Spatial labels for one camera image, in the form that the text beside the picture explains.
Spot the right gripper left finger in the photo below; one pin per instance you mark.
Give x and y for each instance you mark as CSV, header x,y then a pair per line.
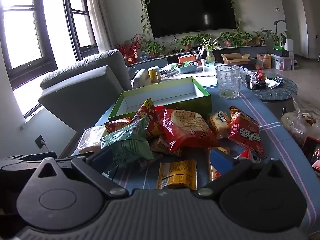
x,y
92,167

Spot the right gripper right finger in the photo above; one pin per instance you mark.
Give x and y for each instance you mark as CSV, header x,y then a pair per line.
x,y
230,170

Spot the clear toast bread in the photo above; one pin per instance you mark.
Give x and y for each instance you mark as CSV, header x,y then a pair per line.
x,y
90,140

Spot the red monkey snack bag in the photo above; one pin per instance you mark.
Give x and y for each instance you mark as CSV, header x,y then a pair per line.
x,y
245,132

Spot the green snack bag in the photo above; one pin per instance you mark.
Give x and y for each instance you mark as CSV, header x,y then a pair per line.
x,y
129,143

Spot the orange bread roll packet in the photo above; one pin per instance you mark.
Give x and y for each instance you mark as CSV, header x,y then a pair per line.
x,y
220,124

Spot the yellow barcode snack packet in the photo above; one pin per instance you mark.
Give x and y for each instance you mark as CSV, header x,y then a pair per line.
x,y
176,175

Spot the red rice cracker bag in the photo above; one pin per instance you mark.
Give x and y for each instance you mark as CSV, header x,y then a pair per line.
x,y
185,129

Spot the small red white snack packet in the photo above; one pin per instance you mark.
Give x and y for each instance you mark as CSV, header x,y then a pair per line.
x,y
247,154

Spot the orange striped snack packet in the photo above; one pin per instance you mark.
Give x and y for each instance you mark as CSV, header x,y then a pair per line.
x,y
112,126

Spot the blue checked tablecloth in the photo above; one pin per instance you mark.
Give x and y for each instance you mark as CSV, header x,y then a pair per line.
x,y
277,143

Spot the grey armchair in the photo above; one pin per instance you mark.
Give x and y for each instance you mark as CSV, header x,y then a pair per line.
x,y
80,94

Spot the dark round marble table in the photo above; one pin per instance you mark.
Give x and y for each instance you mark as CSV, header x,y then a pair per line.
x,y
278,98

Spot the plastic bag at right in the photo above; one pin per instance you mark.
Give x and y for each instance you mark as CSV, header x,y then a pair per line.
x,y
303,122

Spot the clear glass mug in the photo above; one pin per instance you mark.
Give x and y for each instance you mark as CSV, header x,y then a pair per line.
x,y
229,81

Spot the green cardboard box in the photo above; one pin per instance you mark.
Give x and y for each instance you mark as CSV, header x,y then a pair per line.
x,y
185,94

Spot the white round coffee table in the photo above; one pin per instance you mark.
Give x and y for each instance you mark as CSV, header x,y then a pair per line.
x,y
206,75

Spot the open cardboard box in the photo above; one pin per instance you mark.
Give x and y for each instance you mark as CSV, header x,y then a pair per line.
x,y
236,59

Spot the yellow tin can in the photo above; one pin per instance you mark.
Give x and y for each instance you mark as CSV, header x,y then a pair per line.
x,y
154,74

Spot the clear storage bin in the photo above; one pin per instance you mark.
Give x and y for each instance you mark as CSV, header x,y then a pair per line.
x,y
283,63

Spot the light blue tray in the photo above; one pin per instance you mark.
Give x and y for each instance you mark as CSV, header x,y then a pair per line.
x,y
189,68

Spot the orange box on table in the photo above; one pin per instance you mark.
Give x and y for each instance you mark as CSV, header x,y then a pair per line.
x,y
186,58

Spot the red flower decoration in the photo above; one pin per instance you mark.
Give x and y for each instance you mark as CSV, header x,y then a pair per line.
x,y
129,49

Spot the spider plant in vase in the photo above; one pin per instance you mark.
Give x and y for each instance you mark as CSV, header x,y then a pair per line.
x,y
210,45

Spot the potted green plant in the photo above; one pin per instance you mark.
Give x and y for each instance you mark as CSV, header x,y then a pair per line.
x,y
153,48

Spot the tall potted plant white pot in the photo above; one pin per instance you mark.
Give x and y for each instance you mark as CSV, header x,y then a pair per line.
x,y
279,38

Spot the wall power socket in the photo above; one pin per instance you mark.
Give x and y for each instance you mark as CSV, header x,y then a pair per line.
x,y
40,142

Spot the black window frame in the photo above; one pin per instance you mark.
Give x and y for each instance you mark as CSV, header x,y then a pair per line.
x,y
28,28

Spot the black wall television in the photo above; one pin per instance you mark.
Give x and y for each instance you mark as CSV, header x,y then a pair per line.
x,y
172,17

